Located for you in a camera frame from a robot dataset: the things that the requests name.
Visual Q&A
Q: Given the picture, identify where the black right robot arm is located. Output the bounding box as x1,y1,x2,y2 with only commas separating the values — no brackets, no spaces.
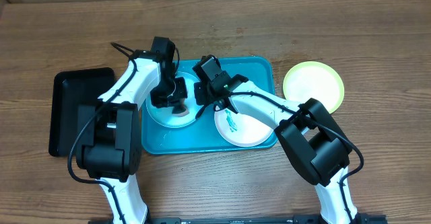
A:
195,71,366,223

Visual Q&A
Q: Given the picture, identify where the black plastic tray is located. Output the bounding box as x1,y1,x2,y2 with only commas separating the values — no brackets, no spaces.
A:
48,67,115,157

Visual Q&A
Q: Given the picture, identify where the brown bow-shaped sponge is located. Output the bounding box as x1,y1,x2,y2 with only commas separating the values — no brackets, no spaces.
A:
172,104,189,117

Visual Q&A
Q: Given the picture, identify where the teal plastic serving tray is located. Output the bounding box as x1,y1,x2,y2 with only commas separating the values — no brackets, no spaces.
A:
141,57,275,155

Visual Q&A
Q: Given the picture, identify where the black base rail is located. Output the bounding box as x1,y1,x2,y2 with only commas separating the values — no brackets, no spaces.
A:
88,213,388,224

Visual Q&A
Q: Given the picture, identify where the white plate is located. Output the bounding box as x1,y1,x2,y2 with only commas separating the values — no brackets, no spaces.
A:
214,108,273,147

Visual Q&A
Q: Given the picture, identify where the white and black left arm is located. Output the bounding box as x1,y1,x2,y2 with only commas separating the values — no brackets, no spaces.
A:
67,45,187,223

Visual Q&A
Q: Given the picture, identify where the light blue plate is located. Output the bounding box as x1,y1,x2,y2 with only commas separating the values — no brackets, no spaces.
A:
145,71,201,128

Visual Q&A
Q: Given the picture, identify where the yellow-green plate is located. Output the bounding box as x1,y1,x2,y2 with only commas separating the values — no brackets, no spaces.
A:
282,61,345,114

